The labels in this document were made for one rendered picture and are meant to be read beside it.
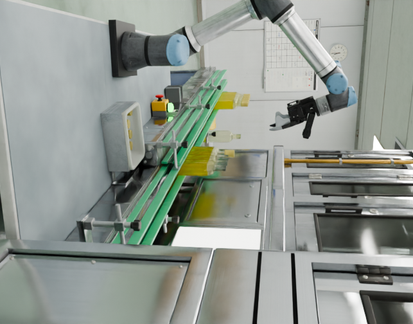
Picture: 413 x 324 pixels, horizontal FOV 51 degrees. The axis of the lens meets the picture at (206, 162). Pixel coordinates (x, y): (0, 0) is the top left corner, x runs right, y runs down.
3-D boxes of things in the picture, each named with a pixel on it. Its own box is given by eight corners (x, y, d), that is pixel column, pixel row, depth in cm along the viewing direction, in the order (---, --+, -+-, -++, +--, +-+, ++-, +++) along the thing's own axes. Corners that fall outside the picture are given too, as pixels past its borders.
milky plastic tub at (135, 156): (109, 171, 161) (132, 172, 159) (101, 112, 152) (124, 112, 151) (124, 155, 176) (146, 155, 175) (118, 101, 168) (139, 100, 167)
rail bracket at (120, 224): (63, 261, 120) (142, 265, 117) (52, 207, 114) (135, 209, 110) (70, 251, 125) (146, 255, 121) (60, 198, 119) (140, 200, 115)
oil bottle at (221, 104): (205, 109, 292) (247, 109, 287) (205, 101, 290) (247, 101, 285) (207, 107, 297) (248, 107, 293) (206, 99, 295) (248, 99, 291)
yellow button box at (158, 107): (151, 116, 214) (166, 116, 213) (149, 101, 211) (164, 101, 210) (155, 112, 220) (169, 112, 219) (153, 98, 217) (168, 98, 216)
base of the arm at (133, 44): (121, 27, 164) (146, 26, 162) (135, 35, 178) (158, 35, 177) (121, 68, 165) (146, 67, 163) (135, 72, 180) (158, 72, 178)
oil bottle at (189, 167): (166, 175, 191) (214, 176, 188) (164, 163, 189) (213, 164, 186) (168, 170, 196) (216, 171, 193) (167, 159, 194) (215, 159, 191)
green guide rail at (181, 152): (161, 164, 182) (180, 164, 181) (160, 161, 181) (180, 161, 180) (217, 80, 342) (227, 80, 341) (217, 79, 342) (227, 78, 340)
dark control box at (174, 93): (165, 102, 239) (180, 102, 238) (164, 88, 236) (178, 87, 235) (168, 99, 246) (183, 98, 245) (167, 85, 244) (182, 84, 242)
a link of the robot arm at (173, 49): (146, 36, 162) (181, 35, 160) (157, 33, 174) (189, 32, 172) (148, 69, 166) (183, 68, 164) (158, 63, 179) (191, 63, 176)
